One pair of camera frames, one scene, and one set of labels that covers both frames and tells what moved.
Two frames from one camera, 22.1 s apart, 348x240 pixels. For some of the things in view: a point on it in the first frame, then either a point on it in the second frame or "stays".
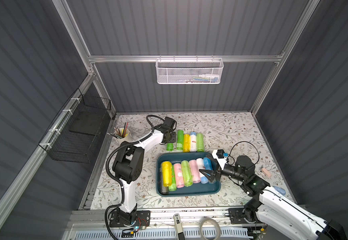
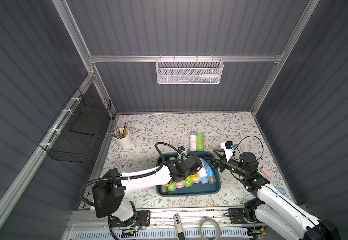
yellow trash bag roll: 186,143 → 194,176
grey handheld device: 178,226 stays
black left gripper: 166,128 → 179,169
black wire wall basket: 74,135 stays
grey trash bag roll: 164,190 stays
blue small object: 281,190 stays
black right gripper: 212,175 → 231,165
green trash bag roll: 173,187 stays
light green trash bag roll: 200,142 stays
